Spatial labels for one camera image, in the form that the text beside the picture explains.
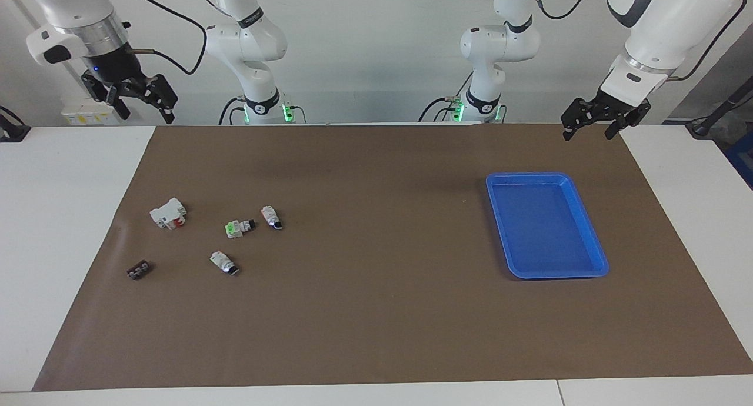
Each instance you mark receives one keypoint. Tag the green white push-button switch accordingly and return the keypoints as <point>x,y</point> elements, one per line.
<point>237,229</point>

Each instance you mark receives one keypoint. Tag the white red circuit breaker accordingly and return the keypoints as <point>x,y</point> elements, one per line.
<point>167,213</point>

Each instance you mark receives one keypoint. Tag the white black switch component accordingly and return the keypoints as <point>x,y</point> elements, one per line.
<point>222,262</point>

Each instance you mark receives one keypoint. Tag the brown table mat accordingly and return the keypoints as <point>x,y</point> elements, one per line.
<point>376,312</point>

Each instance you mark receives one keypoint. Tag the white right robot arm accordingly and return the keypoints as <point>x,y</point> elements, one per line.
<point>247,41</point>

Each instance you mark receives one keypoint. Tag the blue plastic tray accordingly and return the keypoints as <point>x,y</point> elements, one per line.
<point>544,226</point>

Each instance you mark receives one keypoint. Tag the black terminal block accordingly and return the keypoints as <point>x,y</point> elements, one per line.
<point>139,270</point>

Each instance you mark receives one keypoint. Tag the white orange selector switch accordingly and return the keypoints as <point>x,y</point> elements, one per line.
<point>271,216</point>

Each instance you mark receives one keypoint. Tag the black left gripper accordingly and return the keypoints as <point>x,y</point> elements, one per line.
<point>620,105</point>

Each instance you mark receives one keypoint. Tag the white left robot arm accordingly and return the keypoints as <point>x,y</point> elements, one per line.
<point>500,41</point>

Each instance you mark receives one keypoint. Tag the blue crate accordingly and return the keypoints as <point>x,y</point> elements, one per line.
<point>742,159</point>

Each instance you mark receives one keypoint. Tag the black table clamp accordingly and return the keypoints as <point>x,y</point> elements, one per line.
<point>12,130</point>

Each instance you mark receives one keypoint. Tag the white power strip box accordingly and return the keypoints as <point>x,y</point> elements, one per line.
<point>79,115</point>

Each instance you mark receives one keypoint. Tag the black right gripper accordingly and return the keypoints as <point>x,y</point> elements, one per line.
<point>115,65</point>

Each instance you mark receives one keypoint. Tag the black stand pole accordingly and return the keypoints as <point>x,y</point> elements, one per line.
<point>720,109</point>

